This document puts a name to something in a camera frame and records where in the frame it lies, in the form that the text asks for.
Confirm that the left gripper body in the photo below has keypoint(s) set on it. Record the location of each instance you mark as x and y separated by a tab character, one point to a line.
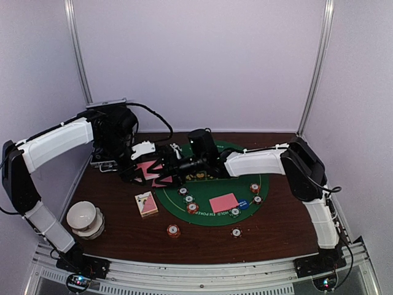
123	168

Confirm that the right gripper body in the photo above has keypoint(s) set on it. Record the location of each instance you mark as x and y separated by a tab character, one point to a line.
185	168

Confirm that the dealt red-backed card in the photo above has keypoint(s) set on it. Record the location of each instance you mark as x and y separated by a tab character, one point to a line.
156	183

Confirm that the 100 chips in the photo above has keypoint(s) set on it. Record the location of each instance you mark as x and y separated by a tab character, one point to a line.
183	191

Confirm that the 20 chips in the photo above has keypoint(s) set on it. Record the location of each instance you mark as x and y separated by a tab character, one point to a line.
189	199

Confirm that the red chips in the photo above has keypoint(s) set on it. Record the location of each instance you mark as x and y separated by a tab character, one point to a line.
192	208

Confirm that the red 5 chip stack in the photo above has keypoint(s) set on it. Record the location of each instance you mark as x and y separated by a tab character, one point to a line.
173	231

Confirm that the dealt cards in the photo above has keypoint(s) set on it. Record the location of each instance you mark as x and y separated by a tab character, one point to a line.
223	203

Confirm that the green chips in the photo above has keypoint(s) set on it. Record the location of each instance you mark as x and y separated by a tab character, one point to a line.
234	212

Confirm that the blue small blind button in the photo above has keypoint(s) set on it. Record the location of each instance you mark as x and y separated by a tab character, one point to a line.
243	204

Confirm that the red chips mat edge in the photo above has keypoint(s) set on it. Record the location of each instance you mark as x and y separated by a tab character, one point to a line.
255	188

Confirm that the placed 100 chip stack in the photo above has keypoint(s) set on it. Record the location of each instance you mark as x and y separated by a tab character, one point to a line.
236	232

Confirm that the orange black 100 chip stack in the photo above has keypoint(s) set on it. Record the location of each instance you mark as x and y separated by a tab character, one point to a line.
257	200

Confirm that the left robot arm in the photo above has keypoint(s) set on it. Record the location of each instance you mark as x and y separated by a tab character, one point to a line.
23	158

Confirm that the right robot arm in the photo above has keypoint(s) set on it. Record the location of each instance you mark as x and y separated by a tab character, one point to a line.
303	169

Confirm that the card deck box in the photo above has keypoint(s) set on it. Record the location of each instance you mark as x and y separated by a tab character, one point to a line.
146	204

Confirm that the round green poker mat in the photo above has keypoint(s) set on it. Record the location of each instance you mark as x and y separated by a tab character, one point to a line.
207	201

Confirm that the aluminium poker case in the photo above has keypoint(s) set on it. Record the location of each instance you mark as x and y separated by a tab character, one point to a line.
106	104

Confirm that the white ceramic bowl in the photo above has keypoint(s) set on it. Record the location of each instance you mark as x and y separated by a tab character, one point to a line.
81	217

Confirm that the stacked white bowls below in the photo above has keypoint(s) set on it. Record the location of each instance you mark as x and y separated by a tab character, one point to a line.
94	230

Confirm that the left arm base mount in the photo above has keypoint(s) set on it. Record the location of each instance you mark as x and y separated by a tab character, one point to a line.
90	267

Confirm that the front aluminium rail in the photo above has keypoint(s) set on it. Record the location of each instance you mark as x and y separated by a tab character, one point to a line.
267	277

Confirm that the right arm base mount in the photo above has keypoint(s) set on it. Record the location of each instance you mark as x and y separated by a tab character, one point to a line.
317	264

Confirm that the left aluminium frame post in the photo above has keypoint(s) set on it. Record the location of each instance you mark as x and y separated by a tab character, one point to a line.
72	24

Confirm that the aluminium frame post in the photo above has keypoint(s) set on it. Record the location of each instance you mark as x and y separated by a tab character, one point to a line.
72	24
326	29

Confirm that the right aluminium frame post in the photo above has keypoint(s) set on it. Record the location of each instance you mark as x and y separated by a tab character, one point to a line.
326	29

